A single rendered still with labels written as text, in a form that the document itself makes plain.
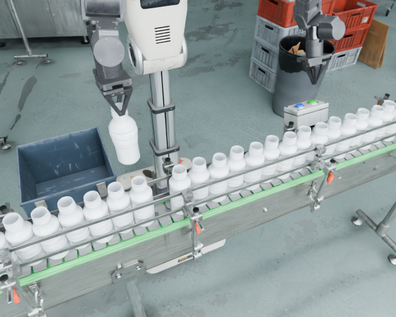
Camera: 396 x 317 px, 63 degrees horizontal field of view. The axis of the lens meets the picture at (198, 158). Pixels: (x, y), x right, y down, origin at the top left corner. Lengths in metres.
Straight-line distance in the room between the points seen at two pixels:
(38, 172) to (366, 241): 1.93
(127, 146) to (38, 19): 3.82
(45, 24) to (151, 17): 3.38
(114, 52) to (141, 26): 0.61
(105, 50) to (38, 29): 3.98
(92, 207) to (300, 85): 2.34
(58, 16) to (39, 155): 3.19
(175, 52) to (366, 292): 1.65
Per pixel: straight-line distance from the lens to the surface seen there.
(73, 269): 0.96
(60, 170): 1.51
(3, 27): 4.74
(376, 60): 4.33
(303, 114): 1.21
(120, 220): 0.89
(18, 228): 0.86
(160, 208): 0.98
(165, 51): 1.32
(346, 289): 2.13
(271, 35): 3.31
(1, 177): 2.83
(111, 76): 0.75
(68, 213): 0.84
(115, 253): 0.95
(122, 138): 0.82
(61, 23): 4.51
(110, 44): 0.65
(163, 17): 1.27
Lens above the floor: 1.77
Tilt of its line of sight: 43 degrees down
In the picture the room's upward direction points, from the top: 1 degrees clockwise
